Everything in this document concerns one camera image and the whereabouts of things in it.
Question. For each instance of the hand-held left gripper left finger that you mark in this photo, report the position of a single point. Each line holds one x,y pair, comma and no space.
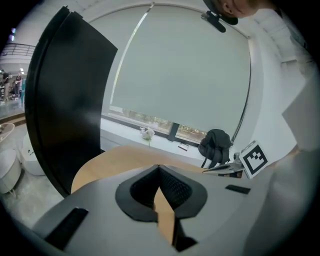
100,212

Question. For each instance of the wide grey roller blind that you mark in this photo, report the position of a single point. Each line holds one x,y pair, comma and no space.
187,75

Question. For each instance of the narrow grey roller blind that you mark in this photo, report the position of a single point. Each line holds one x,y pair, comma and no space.
120,35

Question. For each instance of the thin grey picture frame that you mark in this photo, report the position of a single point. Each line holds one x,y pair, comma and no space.
183,147

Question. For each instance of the white pouf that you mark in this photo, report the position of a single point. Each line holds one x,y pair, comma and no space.
32,160

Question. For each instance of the black backpack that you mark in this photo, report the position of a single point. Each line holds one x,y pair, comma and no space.
215,145

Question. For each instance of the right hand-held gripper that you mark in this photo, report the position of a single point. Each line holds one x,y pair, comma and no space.
253,160

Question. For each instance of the person's right forearm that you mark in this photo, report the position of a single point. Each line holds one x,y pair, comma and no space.
296,150

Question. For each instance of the round white side table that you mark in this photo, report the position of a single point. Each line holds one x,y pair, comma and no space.
10,170

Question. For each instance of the black cabinet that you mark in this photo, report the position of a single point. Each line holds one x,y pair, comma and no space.
70,100

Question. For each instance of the person in white shirt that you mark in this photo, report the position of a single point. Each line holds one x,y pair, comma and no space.
287,75

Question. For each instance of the black balcony railing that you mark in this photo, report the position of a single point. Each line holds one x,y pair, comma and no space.
17,48

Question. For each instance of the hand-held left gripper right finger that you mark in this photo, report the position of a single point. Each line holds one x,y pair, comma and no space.
220,220

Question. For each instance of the white flower bouquet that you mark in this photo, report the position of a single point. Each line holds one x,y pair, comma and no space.
147,133

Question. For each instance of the black head camera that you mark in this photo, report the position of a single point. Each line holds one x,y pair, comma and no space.
215,21

